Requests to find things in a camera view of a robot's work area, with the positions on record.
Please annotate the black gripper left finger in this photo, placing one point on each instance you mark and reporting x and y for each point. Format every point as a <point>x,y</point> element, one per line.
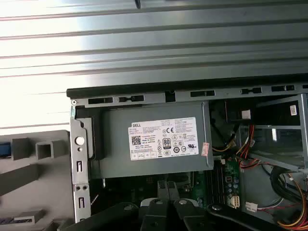
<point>155,216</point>

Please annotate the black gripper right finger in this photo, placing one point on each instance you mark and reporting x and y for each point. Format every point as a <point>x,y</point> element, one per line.
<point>185,216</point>

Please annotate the hard disk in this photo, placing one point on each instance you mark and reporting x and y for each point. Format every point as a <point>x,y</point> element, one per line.
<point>4,149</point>

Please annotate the black RAM slot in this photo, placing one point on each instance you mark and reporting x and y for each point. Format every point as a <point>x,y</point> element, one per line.
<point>209,185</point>
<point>222,185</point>
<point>213,185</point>
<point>217,185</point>

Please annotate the cream board connector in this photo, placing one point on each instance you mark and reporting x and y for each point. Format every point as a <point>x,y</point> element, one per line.
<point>235,201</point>

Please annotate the green motherboard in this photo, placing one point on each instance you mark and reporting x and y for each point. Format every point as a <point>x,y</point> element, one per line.
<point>231,168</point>

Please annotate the grey power supply unit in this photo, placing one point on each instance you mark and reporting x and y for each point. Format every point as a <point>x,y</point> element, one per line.
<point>113,156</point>

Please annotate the black open PC case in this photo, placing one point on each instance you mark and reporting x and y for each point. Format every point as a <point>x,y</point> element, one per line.
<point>79,173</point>

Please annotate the grey parts rack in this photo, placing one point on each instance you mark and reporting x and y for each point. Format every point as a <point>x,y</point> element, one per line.
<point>57,168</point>

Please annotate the metal drive cage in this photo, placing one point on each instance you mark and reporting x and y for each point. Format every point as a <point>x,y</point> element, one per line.
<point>276,154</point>

